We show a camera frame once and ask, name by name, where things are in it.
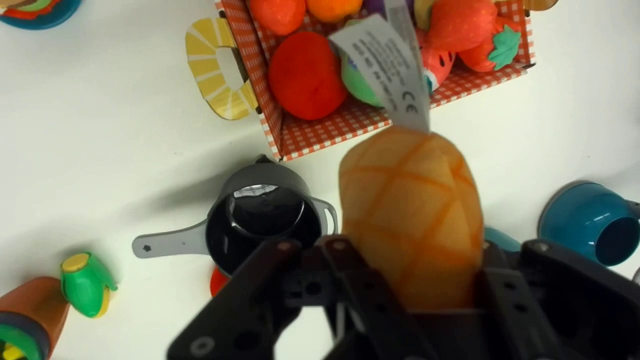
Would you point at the red-orange strawberry plush toy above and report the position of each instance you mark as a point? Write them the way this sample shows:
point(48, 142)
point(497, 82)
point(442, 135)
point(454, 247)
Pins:
point(467, 30)

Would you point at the dark grey pot lid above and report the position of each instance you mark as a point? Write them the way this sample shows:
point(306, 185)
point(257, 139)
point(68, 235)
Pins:
point(500, 240)

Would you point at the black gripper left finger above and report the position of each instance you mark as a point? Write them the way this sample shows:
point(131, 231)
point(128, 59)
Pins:
point(247, 301)

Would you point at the orange toy disc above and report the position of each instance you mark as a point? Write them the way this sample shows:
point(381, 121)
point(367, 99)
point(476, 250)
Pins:
point(219, 282)

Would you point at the watermelon slice plush toy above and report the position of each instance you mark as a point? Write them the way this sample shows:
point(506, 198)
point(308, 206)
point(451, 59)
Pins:
point(441, 66)

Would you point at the teal toy cup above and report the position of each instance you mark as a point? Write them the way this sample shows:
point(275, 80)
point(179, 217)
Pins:
point(587, 221)

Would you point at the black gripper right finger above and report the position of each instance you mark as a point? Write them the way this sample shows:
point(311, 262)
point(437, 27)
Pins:
point(566, 306)

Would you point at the green pear plush toy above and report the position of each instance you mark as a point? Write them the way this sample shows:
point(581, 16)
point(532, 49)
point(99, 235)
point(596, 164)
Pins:
point(361, 82)

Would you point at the orange round plush toy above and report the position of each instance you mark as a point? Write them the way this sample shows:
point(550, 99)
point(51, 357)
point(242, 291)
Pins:
point(333, 8)

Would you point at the orange pineapple plush toy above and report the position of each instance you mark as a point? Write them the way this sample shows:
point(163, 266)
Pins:
point(412, 212)

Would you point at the red checkered cardboard box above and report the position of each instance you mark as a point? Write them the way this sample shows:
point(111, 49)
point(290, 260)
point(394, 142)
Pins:
point(321, 133)

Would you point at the red tomato plush toy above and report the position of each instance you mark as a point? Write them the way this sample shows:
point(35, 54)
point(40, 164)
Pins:
point(302, 77)

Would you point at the toy hamburger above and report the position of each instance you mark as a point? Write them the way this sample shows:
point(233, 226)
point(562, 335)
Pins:
point(27, 5)

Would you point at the purple plush toy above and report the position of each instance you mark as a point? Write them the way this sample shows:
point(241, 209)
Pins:
point(372, 5)

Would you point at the teal toy plate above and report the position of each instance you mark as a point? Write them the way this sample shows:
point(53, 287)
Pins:
point(61, 12)

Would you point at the orange-red round plush toy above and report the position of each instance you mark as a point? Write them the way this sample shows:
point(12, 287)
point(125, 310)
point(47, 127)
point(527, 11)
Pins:
point(277, 15)

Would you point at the yellow banana plush toy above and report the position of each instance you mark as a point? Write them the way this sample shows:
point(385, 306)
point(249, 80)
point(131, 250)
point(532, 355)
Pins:
point(422, 11)

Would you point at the green toy corn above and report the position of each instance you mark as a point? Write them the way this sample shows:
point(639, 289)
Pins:
point(87, 287)

